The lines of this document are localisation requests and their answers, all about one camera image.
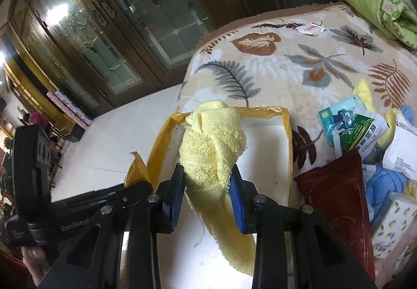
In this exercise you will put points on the black speaker box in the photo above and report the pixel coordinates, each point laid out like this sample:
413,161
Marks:
76,133

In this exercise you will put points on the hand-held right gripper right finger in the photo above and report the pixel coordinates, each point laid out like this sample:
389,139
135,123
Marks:
236,207

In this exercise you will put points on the small white sachet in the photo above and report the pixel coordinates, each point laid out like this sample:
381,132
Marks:
309,28

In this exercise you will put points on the blue towel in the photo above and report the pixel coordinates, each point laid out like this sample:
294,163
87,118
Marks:
384,186

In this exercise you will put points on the leaf printed blanket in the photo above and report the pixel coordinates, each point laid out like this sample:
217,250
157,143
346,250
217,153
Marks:
293,80

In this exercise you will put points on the white plastic packet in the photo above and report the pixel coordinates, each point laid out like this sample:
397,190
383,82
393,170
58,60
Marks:
402,148

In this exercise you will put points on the green cartoon print packet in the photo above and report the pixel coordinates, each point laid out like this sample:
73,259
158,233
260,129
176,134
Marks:
345,122

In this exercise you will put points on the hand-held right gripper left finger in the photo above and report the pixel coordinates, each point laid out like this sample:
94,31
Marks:
172,199

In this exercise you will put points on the stack of printed boxes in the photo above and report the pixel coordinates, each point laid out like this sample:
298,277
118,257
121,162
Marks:
70,109

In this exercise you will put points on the lemon print tissue pack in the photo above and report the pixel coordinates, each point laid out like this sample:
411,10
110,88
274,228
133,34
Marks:
394,227

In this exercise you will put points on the pale yellow towel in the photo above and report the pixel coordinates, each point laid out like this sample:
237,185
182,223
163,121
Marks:
208,145

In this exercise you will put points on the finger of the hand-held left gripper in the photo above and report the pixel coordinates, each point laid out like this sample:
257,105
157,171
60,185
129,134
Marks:
130,192

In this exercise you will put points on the dark red pouch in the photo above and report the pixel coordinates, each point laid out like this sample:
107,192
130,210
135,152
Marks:
335,197

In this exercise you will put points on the person's left hand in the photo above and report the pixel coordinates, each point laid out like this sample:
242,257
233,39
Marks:
32,261

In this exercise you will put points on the yellow cloth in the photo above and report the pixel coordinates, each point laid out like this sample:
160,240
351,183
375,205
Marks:
365,93

